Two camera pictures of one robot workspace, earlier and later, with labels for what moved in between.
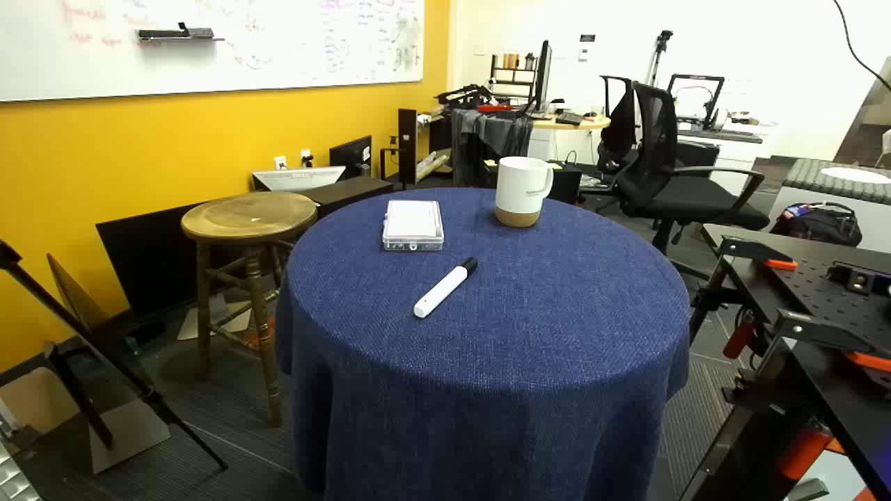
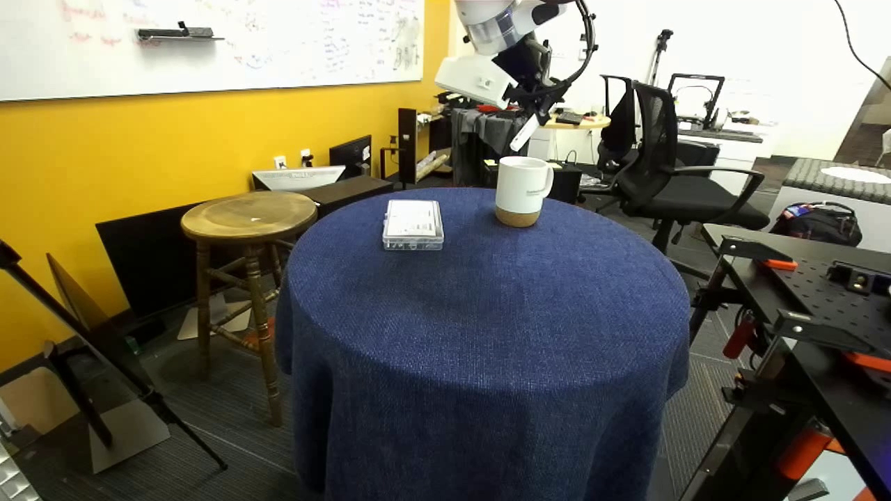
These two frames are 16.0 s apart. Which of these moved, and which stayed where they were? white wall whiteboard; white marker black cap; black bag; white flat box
Moved: white marker black cap
Stayed: white flat box; white wall whiteboard; black bag
